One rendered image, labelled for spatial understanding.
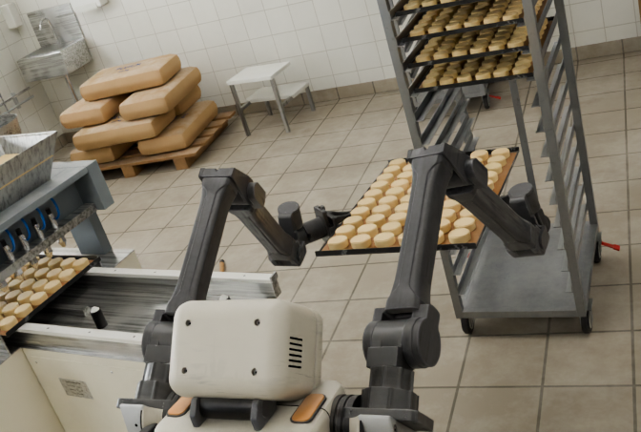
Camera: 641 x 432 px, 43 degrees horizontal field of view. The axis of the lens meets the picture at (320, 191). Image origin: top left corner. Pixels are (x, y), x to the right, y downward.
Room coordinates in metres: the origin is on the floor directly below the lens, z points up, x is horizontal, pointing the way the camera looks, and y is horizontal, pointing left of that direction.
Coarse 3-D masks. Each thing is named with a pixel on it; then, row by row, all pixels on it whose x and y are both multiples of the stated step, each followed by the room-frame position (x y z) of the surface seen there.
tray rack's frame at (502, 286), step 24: (456, 96) 3.13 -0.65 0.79; (576, 96) 2.91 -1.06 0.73; (576, 120) 2.92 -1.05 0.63; (528, 168) 3.04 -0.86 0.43; (552, 240) 2.89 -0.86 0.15; (600, 240) 2.83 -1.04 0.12; (480, 264) 2.88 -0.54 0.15; (504, 264) 2.82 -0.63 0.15; (528, 264) 2.77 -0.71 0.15; (552, 264) 2.72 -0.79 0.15; (480, 288) 2.71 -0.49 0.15; (504, 288) 2.66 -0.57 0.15; (528, 288) 2.61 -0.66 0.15; (552, 288) 2.56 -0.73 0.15; (480, 312) 2.55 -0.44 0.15; (504, 312) 2.51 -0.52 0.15; (528, 312) 2.47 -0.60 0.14; (552, 312) 2.43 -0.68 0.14; (576, 312) 2.39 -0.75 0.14
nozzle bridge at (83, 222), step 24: (72, 168) 2.48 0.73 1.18; (96, 168) 2.49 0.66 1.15; (48, 192) 2.32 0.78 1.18; (72, 192) 2.49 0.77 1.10; (96, 192) 2.46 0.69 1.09; (0, 216) 2.23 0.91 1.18; (24, 216) 2.32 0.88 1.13; (72, 216) 2.41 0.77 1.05; (96, 216) 2.55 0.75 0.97; (48, 240) 2.30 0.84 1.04; (96, 240) 2.53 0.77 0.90; (0, 264) 2.21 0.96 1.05; (24, 264) 2.21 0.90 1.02
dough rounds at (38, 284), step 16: (32, 272) 2.37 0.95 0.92; (48, 272) 2.35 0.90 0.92; (64, 272) 2.30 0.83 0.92; (16, 288) 2.32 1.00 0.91; (32, 288) 2.26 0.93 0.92; (48, 288) 2.22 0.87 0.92; (0, 304) 2.21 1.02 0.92; (16, 304) 2.17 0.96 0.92; (32, 304) 2.17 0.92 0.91; (0, 320) 2.11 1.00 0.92; (16, 320) 2.09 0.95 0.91
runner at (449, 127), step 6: (462, 96) 3.12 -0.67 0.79; (462, 102) 3.10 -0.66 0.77; (456, 108) 3.02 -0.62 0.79; (462, 108) 3.05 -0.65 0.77; (450, 114) 2.94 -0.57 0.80; (456, 114) 3.00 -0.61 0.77; (462, 114) 2.98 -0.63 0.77; (450, 120) 2.92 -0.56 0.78; (456, 120) 2.94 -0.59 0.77; (450, 126) 2.90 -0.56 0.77; (444, 132) 2.82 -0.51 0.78; (450, 132) 2.84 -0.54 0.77; (438, 138) 2.75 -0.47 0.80; (444, 138) 2.80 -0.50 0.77
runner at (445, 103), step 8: (456, 88) 3.05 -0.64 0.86; (448, 96) 2.96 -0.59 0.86; (440, 104) 2.85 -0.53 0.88; (448, 104) 2.89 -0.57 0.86; (440, 112) 2.83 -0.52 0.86; (432, 120) 2.74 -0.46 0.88; (440, 120) 2.76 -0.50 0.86; (432, 128) 2.71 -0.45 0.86; (424, 136) 2.63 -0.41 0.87; (432, 136) 2.63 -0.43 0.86; (424, 144) 2.58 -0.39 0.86
